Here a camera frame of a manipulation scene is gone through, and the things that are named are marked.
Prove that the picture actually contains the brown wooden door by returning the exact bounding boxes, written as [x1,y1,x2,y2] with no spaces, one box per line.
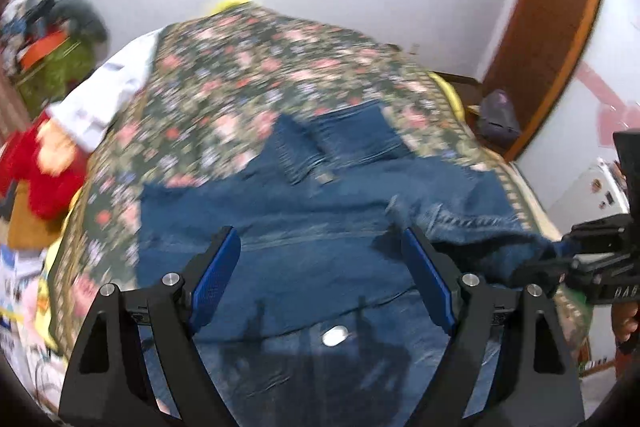
[480,0,612,164]

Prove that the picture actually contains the dark purple bag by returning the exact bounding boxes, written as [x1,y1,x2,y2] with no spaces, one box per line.
[476,89,523,151]

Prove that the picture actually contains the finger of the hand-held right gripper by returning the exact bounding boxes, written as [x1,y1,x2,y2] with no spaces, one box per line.
[509,252,581,290]

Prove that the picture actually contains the red plush toy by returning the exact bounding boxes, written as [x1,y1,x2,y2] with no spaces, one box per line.
[0,112,90,222]

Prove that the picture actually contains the white cloth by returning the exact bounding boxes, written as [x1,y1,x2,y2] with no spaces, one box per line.
[47,32,162,154]

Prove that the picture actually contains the brown cardboard box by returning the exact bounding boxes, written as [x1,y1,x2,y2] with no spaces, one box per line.
[0,181,68,254]

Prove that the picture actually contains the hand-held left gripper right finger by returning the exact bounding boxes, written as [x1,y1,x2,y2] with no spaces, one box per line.
[400,226,587,427]

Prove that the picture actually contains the dark grey cloth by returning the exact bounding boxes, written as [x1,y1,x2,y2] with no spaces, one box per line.
[50,0,109,44]

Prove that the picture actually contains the pile of papers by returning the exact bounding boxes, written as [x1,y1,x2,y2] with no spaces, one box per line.
[0,244,53,388]

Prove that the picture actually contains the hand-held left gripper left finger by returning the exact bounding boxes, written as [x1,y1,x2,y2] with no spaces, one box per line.
[59,226,242,427]

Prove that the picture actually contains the blue denim jeans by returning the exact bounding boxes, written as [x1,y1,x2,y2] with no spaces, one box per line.
[132,99,573,427]

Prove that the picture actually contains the white appliance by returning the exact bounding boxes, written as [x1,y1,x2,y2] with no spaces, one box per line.
[547,157,632,240]

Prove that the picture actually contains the orange box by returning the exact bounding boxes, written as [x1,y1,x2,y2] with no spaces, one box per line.
[21,31,68,70]

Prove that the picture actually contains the floral bedspread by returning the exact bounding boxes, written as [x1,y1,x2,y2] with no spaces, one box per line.
[47,2,596,375]

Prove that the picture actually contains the person's right hand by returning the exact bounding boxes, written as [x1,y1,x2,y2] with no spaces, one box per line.
[611,301,640,355]

